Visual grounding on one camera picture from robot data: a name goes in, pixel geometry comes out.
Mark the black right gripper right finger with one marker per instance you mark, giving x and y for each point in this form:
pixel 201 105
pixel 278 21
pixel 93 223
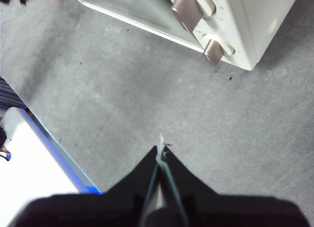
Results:
pixel 233 212

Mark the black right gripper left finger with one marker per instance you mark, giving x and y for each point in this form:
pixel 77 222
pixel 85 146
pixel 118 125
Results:
pixel 86 212

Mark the cream oven knob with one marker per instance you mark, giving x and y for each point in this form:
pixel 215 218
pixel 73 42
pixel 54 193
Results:
pixel 213 50
pixel 186 8

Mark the cream Toshiba toaster oven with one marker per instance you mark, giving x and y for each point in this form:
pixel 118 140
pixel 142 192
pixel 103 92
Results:
pixel 245 28

